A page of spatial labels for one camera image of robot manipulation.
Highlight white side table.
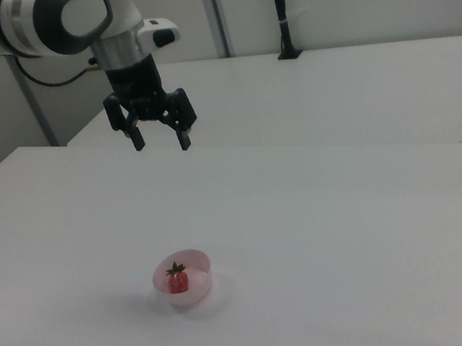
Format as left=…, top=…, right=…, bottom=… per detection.
left=58, top=18, right=462, bottom=201

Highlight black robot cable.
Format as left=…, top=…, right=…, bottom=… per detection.
left=15, top=44, right=108, bottom=93

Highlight black camera stand pole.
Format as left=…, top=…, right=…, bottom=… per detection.
left=268, top=0, right=305, bottom=62

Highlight grey metal frame post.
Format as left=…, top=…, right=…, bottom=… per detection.
left=7, top=52, right=59, bottom=152

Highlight red strawberry with green leaves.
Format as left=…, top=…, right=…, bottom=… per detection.
left=163, top=259, right=192, bottom=295

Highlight pink plastic bowl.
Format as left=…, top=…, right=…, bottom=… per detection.
left=149, top=245, right=218, bottom=311

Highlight grey partition frame post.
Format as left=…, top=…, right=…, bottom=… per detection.
left=207, top=0, right=237, bottom=59

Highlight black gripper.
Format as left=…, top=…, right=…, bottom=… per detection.
left=97, top=51, right=203, bottom=163

